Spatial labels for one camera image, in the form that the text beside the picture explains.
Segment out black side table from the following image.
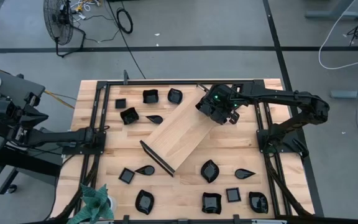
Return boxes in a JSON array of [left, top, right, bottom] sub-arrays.
[[0, 67, 62, 200]]

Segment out white power strip with cables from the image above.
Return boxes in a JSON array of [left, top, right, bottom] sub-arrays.
[[70, 0, 105, 19]]

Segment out black floor cable with coil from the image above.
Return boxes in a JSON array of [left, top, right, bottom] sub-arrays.
[[106, 0, 147, 80]]

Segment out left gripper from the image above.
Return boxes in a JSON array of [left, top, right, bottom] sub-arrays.
[[7, 92, 49, 146]]

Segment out black floor fan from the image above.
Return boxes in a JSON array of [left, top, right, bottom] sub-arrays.
[[43, 0, 87, 58]]

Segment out black wavy square plate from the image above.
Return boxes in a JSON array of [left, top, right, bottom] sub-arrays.
[[142, 89, 160, 105], [201, 192, 223, 215], [119, 107, 140, 126]]

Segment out white floor cable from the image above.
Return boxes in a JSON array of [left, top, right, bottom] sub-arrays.
[[318, 0, 358, 70]]

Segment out green paper plant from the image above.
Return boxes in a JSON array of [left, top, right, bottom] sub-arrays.
[[67, 183, 116, 224]]

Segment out black oval leaf plate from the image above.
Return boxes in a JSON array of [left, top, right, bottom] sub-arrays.
[[249, 191, 269, 214], [135, 189, 155, 216], [167, 88, 183, 105]]

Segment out yellow floor cable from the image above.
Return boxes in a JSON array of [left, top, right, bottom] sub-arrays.
[[44, 89, 76, 110]]

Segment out wooden shelf riser black legs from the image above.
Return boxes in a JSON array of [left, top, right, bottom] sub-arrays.
[[139, 83, 222, 177]]

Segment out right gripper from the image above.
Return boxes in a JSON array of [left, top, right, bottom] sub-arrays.
[[196, 93, 241, 125]]

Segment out black teardrop plate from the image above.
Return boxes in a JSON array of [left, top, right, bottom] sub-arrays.
[[145, 114, 164, 125], [134, 165, 155, 176], [234, 168, 257, 180]]

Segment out white plant pot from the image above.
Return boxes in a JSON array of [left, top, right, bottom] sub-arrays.
[[107, 195, 118, 212]]

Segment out grey desk foot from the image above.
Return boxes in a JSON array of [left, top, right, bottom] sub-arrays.
[[305, 0, 358, 19], [330, 82, 358, 100]]

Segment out black pointed leaf plate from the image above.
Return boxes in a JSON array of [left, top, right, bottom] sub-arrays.
[[200, 159, 220, 184]]

